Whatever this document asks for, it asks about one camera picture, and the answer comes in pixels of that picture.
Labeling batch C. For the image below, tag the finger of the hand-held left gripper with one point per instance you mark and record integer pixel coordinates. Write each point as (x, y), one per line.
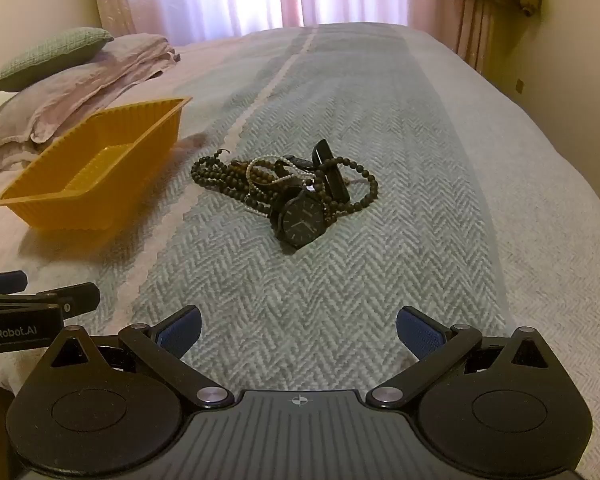
(5, 280)
(75, 296)

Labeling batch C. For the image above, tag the yellow plastic tray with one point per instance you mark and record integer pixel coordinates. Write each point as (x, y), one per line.
(100, 170)

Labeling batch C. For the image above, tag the black wrist watch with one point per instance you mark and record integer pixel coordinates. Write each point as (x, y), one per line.
(302, 220)

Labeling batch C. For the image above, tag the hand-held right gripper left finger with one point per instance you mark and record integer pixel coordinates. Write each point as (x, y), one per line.
(180, 334)

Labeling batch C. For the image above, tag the pink ruffled pillow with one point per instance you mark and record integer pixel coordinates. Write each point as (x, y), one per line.
(10, 157)
(95, 80)

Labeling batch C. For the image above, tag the black bangle band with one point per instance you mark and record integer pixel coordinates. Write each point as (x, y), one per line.
(336, 172)

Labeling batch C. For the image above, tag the striped pink drape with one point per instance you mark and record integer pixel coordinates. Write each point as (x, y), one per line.
(475, 35)

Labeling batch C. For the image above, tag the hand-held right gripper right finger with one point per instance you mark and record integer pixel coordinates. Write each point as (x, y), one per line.
(420, 334)

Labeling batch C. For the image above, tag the wall socket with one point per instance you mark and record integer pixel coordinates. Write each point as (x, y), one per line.
(520, 86)

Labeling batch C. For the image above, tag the green textured pillow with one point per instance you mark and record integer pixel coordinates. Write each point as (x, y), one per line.
(50, 57)

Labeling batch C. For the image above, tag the grey herringbone blanket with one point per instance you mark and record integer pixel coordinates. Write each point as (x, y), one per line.
(340, 285)

